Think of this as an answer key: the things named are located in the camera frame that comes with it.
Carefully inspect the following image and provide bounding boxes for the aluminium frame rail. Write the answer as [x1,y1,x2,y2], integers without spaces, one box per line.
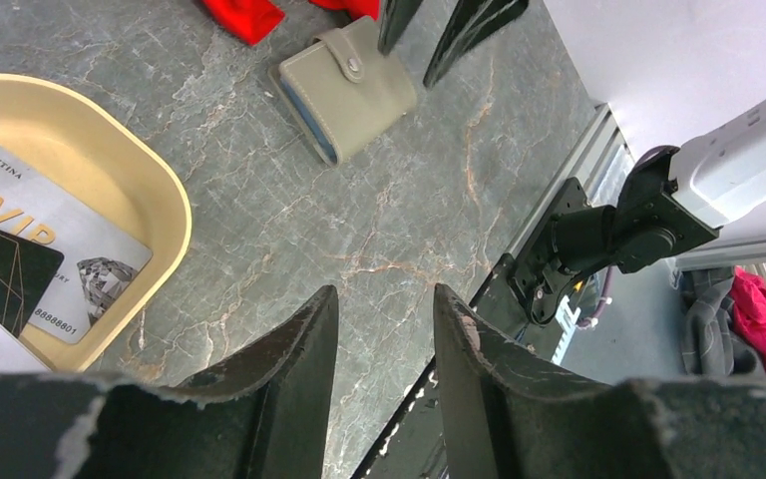
[507,104,766,270]

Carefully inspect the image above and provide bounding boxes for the grey and pink clothes pile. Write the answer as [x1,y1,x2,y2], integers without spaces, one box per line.
[679,266,766,376]

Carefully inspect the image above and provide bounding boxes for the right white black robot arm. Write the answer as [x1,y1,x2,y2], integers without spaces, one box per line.
[508,1,766,324]

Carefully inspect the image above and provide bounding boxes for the beige oval tray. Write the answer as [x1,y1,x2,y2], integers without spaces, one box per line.
[0,74,192,371]

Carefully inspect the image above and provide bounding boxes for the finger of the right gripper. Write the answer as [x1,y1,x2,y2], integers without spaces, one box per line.
[423,0,530,89]
[378,0,423,56]

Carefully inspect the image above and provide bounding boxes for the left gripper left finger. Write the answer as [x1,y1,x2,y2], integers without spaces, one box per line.
[0,284,339,478]

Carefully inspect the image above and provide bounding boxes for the red kung fu t-shirt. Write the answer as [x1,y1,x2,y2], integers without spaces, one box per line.
[201,0,380,46]

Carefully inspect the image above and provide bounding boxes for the black gold-lined card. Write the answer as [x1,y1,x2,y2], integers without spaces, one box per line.
[0,232,64,337]

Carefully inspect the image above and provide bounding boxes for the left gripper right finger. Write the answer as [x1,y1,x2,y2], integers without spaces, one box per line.
[433,283,766,479]

